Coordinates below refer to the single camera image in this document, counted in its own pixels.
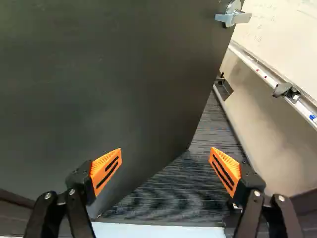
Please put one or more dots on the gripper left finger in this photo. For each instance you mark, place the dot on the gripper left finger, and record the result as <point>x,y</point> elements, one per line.
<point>104,168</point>

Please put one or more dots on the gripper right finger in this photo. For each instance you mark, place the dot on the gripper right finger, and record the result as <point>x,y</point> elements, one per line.
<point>225,168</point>

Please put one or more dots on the whiteboard with metal tray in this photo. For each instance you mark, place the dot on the whiteboard with metal tray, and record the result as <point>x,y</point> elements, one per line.
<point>284,37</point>

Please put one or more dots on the black whiteboard eraser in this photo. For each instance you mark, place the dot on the black whiteboard eraser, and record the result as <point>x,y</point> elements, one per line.
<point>282,88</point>

